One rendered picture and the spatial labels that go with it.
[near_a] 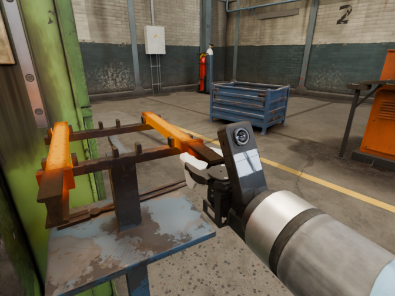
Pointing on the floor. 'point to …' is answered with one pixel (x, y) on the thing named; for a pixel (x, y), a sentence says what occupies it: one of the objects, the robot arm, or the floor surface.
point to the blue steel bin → (249, 103)
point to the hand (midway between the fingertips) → (197, 151)
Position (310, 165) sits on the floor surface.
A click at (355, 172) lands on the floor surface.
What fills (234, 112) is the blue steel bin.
